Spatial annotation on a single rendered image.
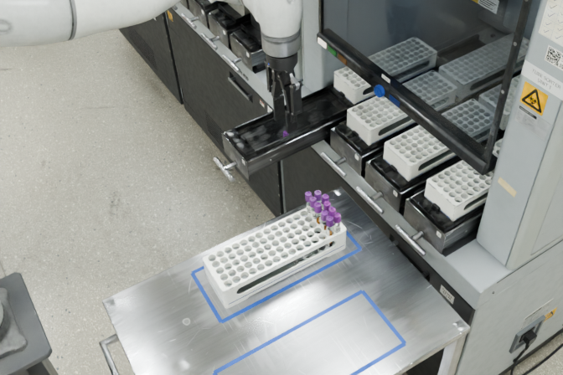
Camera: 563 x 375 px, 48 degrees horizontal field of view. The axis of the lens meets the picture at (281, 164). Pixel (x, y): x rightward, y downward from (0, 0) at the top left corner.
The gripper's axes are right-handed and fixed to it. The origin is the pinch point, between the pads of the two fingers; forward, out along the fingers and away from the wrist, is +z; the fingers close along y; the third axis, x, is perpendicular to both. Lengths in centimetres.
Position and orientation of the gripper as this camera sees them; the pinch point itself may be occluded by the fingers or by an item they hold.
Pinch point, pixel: (285, 115)
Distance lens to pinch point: 161.9
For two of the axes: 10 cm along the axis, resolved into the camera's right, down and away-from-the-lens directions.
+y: -5.4, -5.8, 6.1
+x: -8.4, 4.1, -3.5
